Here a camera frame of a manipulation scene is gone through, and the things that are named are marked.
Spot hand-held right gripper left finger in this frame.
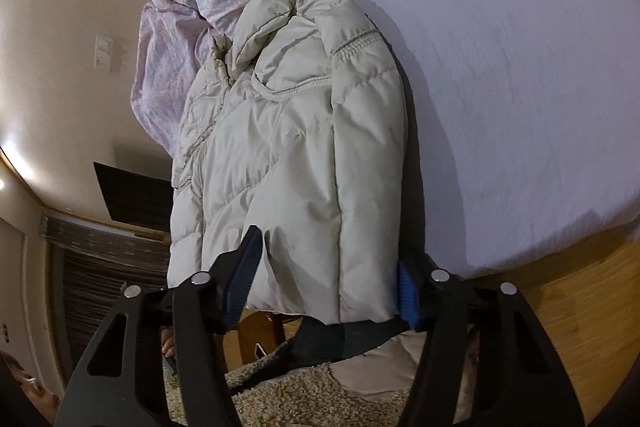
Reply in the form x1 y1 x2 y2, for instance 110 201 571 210
54 224 264 427

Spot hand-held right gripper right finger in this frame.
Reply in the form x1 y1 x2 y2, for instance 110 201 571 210
397 254 586 427

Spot cream puffer jacket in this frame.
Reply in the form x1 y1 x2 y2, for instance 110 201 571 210
166 0 408 325

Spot wooden furniture leg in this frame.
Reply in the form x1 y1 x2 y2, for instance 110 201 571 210
237 311 286 365

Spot beige shaggy rug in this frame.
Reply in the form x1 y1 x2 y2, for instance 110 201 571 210
220 332 481 427

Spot dark slatted blind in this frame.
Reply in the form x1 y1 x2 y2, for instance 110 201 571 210
42 212 173 358

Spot black flat panel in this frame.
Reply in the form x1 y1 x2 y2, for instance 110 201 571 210
93 161 173 228

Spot bed with white sheet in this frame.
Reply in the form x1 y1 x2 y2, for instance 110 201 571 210
320 0 640 280

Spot white wall light switch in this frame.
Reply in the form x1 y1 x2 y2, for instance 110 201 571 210
94 34 115 72

